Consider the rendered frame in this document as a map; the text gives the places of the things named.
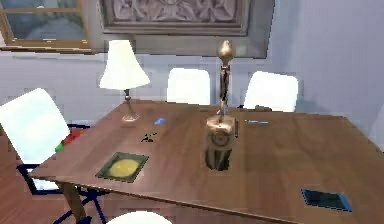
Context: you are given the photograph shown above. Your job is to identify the wooden framed window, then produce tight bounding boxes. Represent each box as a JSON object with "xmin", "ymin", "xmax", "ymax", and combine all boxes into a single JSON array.
[{"xmin": 0, "ymin": 0, "xmax": 93, "ymax": 54}]

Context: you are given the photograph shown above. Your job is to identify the small black object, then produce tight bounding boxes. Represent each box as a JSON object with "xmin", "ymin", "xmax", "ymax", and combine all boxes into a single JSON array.
[{"xmin": 140, "ymin": 131, "xmax": 159, "ymax": 144}]

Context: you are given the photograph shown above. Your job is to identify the white chair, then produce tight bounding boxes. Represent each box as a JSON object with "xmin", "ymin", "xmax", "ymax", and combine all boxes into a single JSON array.
[
  {"xmin": 237, "ymin": 70, "xmax": 300, "ymax": 113},
  {"xmin": 105, "ymin": 210, "xmax": 174, "ymax": 224},
  {"xmin": 166, "ymin": 67, "xmax": 212, "ymax": 106},
  {"xmin": 0, "ymin": 87, "xmax": 109, "ymax": 224}
]

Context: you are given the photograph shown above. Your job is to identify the white table lamp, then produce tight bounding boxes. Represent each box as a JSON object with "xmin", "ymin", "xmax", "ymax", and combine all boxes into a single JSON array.
[{"xmin": 98, "ymin": 39, "xmax": 151, "ymax": 123}]

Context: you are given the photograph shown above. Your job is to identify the grey framed relief picture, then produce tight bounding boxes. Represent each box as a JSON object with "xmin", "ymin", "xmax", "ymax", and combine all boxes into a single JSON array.
[{"xmin": 98, "ymin": 0, "xmax": 276, "ymax": 60}]

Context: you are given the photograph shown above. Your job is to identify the red and green object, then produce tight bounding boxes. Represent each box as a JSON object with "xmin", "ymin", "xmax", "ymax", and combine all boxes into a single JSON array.
[{"xmin": 54, "ymin": 128, "xmax": 84, "ymax": 153}]

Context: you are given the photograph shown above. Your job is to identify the brown wooden table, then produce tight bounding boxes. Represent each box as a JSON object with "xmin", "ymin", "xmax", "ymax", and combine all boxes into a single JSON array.
[{"xmin": 29, "ymin": 98, "xmax": 384, "ymax": 224}]

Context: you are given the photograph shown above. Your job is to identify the green tray with yellow disc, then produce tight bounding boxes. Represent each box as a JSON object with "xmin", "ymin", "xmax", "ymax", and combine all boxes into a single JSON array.
[{"xmin": 95, "ymin": 151, "xmax": 150, "ymax": 184}]

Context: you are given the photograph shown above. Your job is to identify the dark blue flat tablet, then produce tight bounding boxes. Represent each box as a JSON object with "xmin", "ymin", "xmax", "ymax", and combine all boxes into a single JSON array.
[{"xmin": 301, "ymin": 188, "xmax": 353, "ymax": 213}]

